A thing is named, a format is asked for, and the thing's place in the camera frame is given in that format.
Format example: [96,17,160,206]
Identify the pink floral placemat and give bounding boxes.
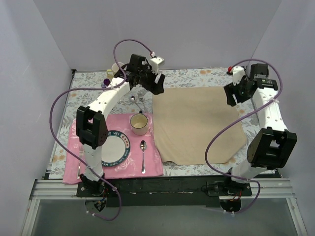
[62,112,164,185]

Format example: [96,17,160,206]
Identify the purple plastic spoon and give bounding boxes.
[103,78,111,87]

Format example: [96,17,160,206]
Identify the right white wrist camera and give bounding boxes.
[227,66,246,86]

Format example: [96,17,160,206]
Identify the yellow mug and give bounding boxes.
[106,62,123,80]

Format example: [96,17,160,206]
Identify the floral tablecloth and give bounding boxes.
[48,68,259,179]

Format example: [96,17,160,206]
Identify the beige linen napkin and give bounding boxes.
[152,86,247,165]

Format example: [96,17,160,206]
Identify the white plate teal rim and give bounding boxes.
[101,130,131,167]

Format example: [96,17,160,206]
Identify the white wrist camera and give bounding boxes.
[149,57,164,74]
[227,66,246,86]

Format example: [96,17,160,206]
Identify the silver fork on placemat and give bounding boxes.
[77,146,84,179]

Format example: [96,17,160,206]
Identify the silver spoon on placemat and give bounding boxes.
[140,140,147,174]

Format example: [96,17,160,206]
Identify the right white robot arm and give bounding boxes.
[222,63,297,196]

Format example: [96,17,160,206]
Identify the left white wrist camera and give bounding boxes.
[149,57,164,74]

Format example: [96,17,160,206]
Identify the silver fork on tablecloth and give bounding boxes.
[137,92,148,113]

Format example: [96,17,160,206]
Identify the cream mug dark rim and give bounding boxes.
[130,110,149,136]

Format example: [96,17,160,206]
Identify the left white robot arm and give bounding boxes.
[76,54,165,197]

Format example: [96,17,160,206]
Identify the silver spoon on tablecloth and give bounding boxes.
[129,95,143,111]

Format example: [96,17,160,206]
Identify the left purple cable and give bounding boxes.
[50,38,156,221]

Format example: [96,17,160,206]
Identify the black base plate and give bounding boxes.
[76,176,252,207]

